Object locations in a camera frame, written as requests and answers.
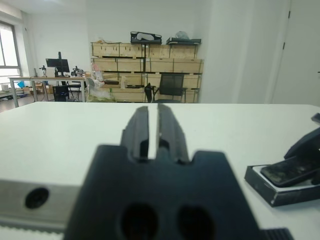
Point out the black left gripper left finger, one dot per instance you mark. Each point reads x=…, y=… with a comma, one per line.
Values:
x=136, y=130

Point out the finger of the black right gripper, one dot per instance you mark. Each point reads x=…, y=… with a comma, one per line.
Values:
x=307, y=145

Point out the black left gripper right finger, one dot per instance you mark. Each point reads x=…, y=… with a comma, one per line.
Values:
x=170, y=132

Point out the black box base white insert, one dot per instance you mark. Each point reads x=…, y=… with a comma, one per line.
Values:
x=287, y=197

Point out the stacked wooden crates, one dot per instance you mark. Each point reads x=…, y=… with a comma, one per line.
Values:
x=160, y=65

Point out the black computer tower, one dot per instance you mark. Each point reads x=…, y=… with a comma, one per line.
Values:
x=61, y=93

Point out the flat black case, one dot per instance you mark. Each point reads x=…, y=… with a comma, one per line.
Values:
x=185, y=41

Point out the open black case white item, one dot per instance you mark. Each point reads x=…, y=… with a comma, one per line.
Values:
x=146, y=38

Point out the white door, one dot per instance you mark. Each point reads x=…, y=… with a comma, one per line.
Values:
x=300, y=50

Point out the grey plastic bag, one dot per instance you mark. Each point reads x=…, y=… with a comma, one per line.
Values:
x=182, y=35

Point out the black monitor on stand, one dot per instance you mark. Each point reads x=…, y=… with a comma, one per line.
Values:
x=57, y=62

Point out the long white-framed desk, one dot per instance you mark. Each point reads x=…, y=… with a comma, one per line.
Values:
x=45, y=78

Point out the large multi-pane window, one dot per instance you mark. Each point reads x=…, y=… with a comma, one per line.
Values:
x=7, y=50

